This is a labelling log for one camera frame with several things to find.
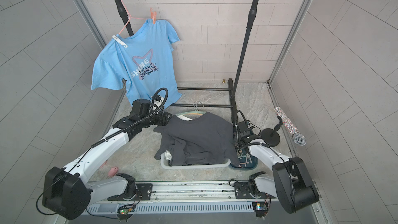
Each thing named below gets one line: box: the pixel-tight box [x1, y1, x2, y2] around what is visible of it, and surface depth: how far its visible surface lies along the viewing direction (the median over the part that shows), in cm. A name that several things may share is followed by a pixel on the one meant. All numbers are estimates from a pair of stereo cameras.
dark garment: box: [153, 111, 241, 167], surface depth 79 cm
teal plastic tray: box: [229, 147, 259, 171], surface depth 80 cm
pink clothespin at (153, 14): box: [149, 7, 157, 24], surface depth 76 cm
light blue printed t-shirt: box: [91, 18, 182, 109], surface depth 79 cm
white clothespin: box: [112, 34, 129, 48], surface depth 64 cm
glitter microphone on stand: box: [260, 106, 307, 147], surface depth 71 cm
